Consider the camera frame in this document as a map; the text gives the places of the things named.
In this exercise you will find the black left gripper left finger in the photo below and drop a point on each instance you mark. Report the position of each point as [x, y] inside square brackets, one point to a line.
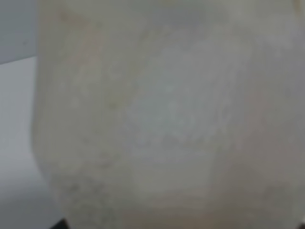
[62, 224]

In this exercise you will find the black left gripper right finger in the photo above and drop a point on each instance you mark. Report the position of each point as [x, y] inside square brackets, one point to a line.
[301, 226]

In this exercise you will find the drink bottle with pink label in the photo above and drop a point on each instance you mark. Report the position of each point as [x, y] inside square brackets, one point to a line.
[172, 114]

